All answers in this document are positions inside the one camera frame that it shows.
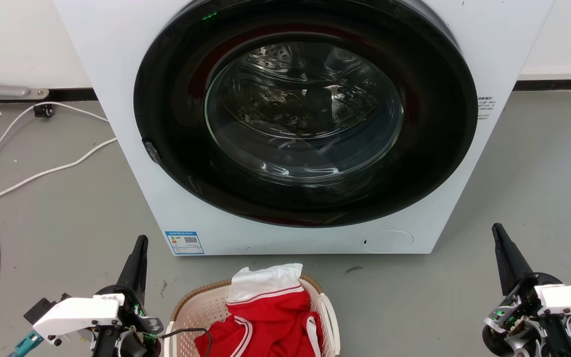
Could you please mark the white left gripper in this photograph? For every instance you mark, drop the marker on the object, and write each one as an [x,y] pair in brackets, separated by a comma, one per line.
[77,312]

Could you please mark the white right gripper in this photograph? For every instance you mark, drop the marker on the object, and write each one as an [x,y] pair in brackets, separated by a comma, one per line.
[568,300]

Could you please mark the beige plastic laundry basket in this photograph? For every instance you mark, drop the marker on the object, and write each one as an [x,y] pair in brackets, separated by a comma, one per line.
[196,307]

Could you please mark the blue energy label sticker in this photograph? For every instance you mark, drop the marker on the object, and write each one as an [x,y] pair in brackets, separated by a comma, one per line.
[184,242]

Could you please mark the round white filter cover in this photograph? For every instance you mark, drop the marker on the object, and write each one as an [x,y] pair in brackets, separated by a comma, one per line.
[389,241]

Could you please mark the white cloth garment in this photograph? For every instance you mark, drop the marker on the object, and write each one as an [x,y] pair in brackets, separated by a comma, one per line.
[260,280]

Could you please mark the red garment with white stripes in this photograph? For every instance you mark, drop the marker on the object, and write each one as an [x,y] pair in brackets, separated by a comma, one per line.
[270,322]

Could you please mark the black round washer door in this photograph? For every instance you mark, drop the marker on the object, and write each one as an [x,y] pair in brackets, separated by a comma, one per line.
[171,124]

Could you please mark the small printed text sticker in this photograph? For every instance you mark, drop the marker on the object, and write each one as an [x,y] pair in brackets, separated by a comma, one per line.
[486,108]

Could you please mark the small black floor fixture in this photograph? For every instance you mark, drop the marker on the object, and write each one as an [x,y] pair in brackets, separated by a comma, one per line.
[43,110]

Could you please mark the white front-load washing machine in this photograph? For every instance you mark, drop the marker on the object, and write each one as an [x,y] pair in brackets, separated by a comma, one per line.
[117,54]

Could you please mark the steel washer drum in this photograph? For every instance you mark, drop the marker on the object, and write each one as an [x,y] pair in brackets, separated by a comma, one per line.
[285,64]

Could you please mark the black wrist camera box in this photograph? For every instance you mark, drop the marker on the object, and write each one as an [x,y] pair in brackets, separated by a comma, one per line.
[42,307]

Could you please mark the grey metal floor bracket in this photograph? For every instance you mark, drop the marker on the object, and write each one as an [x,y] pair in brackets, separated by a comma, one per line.
[3,90]

